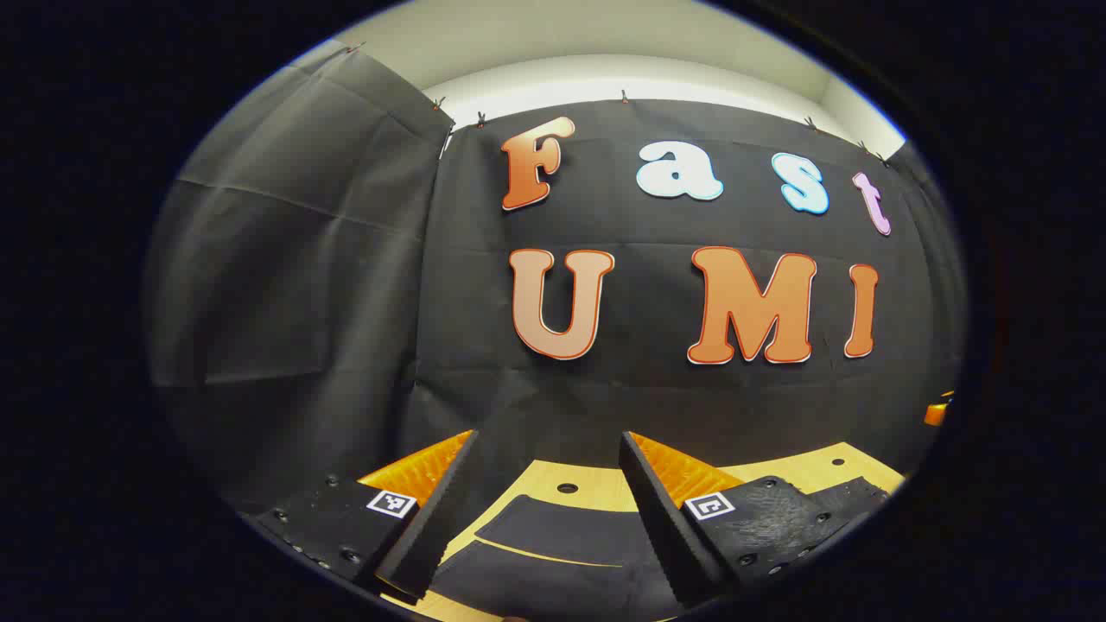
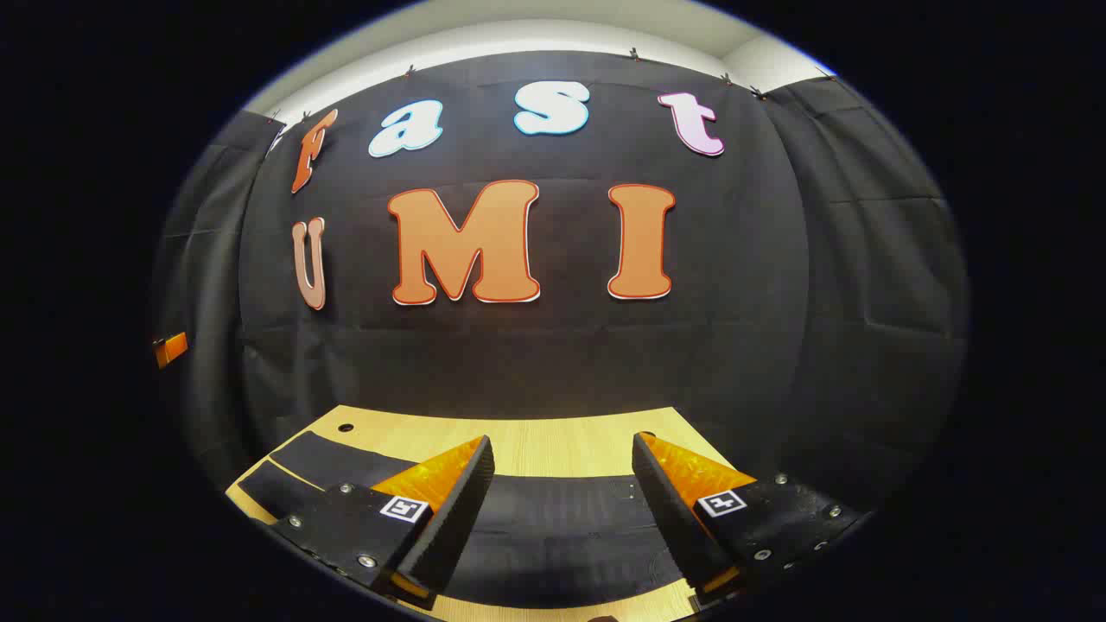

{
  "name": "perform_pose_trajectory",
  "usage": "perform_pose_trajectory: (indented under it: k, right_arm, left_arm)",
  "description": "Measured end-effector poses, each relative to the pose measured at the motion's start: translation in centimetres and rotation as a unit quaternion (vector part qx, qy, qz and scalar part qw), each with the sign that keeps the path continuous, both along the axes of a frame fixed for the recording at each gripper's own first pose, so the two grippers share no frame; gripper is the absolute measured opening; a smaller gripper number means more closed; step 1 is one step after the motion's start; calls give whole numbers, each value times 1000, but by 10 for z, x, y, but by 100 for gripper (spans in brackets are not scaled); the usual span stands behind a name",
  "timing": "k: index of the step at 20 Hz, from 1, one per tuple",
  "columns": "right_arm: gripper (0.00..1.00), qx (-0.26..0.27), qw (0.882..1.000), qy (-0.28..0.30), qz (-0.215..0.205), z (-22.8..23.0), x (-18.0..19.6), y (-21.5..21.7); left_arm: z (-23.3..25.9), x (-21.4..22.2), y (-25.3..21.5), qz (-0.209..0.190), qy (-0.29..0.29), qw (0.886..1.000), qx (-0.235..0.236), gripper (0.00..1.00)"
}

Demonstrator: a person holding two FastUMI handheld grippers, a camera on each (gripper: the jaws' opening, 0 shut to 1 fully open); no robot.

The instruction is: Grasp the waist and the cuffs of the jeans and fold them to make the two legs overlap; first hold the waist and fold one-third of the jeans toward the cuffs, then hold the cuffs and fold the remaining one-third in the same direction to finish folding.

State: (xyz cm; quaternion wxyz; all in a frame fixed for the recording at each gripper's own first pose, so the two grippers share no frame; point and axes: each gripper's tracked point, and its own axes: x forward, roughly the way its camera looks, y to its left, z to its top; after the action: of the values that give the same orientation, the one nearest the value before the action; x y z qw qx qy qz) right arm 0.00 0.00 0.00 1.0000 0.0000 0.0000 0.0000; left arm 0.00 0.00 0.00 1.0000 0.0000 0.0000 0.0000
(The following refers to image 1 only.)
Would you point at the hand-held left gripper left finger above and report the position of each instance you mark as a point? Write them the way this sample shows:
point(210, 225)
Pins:
point(432, 527)

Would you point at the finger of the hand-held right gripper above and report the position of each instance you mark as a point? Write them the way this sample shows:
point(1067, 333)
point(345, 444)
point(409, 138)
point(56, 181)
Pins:
point(938, 411)

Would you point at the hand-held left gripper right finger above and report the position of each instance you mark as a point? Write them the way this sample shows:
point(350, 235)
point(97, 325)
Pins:
point(670, 527)

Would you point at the dark blue jeans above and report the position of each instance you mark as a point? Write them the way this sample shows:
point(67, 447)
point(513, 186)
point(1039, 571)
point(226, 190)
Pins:
point(553, 570)

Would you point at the black backdrop cloth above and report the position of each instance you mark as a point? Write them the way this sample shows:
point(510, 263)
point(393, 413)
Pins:
point(639, 389)

